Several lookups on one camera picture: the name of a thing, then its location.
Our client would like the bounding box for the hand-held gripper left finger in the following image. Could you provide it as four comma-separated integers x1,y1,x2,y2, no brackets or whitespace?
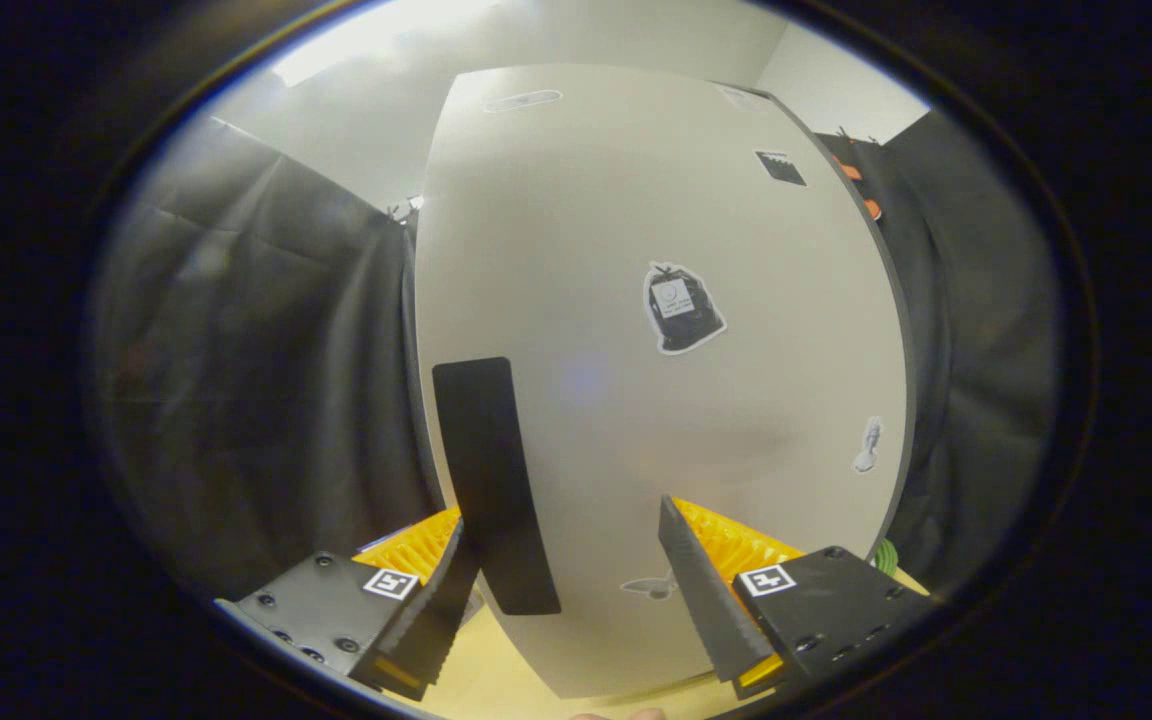
234,507,484,703

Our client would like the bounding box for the black door handle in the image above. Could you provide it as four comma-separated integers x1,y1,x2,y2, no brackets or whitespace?
433,357,562,616

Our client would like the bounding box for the white shoe cabinet door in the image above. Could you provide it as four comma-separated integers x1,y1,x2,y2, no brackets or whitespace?
414,65,912,699

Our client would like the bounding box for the grey shoe cabinet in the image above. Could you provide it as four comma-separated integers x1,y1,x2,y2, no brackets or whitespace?
401,63,917,699

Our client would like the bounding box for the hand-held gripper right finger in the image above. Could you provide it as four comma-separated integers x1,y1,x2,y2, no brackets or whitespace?
658,495,912,701

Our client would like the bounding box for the black backdrop cloth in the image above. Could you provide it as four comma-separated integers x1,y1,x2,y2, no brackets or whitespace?
816,110,1062,591
96,115,437,601

